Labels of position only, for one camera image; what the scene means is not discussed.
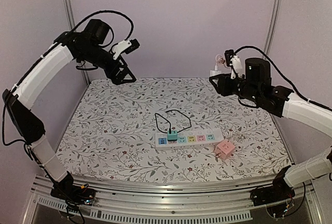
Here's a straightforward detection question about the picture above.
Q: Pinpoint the white colourful power strip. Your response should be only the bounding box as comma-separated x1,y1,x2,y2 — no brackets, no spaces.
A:
155,129,225,150

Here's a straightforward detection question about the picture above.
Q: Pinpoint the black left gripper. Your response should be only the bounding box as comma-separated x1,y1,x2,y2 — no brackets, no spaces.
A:
79,43,137,85

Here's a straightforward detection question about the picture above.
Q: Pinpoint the left aluminium frame post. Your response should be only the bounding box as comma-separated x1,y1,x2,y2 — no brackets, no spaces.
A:
58,0,91,85

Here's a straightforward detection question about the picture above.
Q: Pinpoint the aluminium front rail base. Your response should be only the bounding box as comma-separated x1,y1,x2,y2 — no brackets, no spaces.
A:
22,173,325,224

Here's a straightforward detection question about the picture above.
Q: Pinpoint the pink cube socket adapter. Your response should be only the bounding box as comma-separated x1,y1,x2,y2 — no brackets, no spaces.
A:
214,139,235,161

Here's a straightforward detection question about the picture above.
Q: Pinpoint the teal cube charger plug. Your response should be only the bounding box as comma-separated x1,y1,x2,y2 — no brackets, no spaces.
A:
167,130,178,142

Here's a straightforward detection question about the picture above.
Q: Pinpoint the floral patterned table mat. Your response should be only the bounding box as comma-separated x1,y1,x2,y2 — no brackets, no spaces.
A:
56,78,292,184

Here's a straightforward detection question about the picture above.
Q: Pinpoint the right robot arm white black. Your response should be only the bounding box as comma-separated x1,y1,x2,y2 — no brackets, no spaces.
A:
209,58,331,206

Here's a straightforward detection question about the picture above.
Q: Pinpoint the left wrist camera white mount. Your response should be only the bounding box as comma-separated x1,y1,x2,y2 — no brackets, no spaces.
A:
111,39,140,60

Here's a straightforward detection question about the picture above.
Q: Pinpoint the right aluminium frame post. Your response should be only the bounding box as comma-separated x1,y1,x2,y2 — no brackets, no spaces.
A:
264,0,282,54

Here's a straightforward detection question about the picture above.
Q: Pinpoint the white USB charger block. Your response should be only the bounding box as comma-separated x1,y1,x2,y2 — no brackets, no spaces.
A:
210,64,222,77

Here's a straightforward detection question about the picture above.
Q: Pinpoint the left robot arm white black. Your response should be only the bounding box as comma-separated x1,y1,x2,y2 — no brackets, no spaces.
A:
2,19,140,205

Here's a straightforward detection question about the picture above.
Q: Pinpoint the aluminium frame post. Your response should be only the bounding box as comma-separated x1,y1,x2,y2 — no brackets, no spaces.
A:
264,0,282,54
58,0,91,85

